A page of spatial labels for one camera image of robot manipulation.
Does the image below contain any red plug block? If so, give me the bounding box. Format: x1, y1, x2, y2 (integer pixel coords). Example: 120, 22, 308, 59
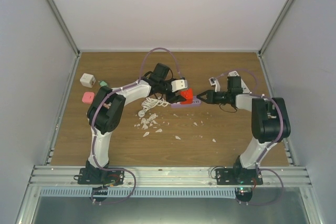
180, 88, 193, 104

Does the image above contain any purple plug adapter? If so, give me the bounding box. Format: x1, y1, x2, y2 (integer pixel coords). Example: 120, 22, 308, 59
171, 96, 202, 109

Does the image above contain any white cable with plug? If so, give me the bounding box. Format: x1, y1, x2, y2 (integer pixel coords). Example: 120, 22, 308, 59
137, 96, 170, 118

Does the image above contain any white power strip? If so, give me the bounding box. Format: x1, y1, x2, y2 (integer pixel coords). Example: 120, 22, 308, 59
228, 71, 250, 94

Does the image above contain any green adapter plug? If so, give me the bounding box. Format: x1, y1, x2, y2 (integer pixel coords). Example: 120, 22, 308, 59
99, 81, 108, 87

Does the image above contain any white cube adapter plug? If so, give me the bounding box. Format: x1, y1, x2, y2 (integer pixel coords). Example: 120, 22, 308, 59
80, 73, 96, 88

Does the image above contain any pink cube socket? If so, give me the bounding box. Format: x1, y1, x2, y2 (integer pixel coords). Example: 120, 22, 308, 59
81, 92, 95, 104

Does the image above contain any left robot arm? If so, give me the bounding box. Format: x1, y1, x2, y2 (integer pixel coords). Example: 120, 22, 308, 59
86, 63, 188, 184

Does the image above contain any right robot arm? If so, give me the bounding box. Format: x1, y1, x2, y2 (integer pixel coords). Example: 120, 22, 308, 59
196, 74, 291, 185

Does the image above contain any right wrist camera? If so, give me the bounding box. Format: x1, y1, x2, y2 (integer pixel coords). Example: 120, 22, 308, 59
209, 77, 221, 92

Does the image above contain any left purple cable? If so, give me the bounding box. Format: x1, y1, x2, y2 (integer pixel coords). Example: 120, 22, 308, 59
89, 47, 184, 205

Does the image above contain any purple cable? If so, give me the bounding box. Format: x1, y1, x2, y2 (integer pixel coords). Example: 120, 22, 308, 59
89, 47, 184, 205
215, 68, 287, 206

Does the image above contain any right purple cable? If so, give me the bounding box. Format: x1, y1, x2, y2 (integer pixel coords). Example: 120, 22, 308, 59
215, 68, 287, 206

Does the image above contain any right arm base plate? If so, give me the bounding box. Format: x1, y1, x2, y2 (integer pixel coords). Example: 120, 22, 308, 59
215, 168, 263, 186

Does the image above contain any slotted cable duct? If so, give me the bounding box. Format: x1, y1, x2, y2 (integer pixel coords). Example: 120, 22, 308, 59
40, 187, 236, 199

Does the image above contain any aluminium rail frame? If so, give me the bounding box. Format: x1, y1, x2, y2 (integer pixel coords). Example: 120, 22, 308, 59
16, 165, 323, 223

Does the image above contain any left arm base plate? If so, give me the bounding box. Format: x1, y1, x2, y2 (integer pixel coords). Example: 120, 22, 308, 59
74, 167, 124, 186

